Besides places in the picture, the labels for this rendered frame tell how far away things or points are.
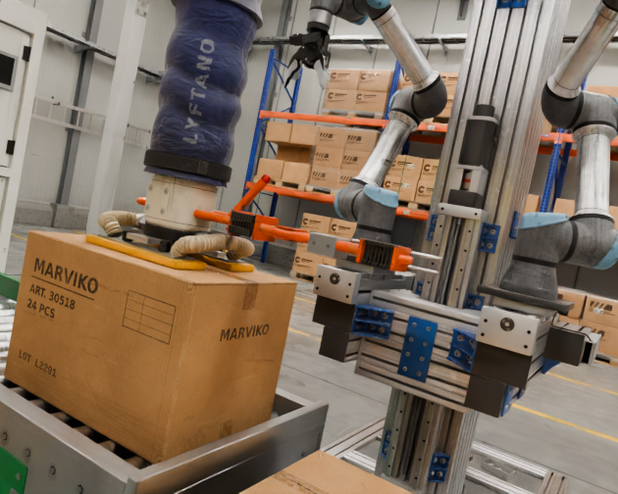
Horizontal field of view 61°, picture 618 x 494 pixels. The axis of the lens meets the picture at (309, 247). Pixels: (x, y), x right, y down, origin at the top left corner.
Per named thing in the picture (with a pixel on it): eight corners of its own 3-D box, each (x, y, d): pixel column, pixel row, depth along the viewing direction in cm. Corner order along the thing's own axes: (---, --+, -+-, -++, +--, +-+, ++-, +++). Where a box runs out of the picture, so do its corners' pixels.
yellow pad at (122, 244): (84, 241, 137) (87, 222, 137) (117, 244, 145) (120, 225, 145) (175, 270, 119) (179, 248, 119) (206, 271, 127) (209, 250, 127)
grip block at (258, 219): (224, 232, 125) (229, 208, 124) (250, 236, 133) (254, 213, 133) (251, 239, 120) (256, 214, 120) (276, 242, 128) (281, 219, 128)
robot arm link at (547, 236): (505, 253, 151) (516, 207, 151) (552, 262, 151) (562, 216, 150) (521, 256, 139) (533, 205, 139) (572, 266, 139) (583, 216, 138)
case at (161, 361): (2, 377, 140) (27, 229, 138) (124, 358, 174) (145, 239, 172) (161, 469, 110) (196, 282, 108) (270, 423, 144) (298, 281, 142)
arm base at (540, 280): (504, 286, 156) (512, 254, 156) (559, 299, 148) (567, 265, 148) (493, 287, 143) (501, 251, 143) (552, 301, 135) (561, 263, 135)
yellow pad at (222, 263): (142, 246, 153) (145, 228, 153) (169, 248, 162) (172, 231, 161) (230, 271, 135) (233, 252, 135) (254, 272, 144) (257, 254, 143)
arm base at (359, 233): (358, 253, 182) (363, 224, 181) (397, 263, 174) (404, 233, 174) (336, 251, 169) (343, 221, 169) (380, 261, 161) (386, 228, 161)
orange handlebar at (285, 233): (106, 199, 151) (109, 187, 151) (183, 212, 177) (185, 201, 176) (404, 270, 102) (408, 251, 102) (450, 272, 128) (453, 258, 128)
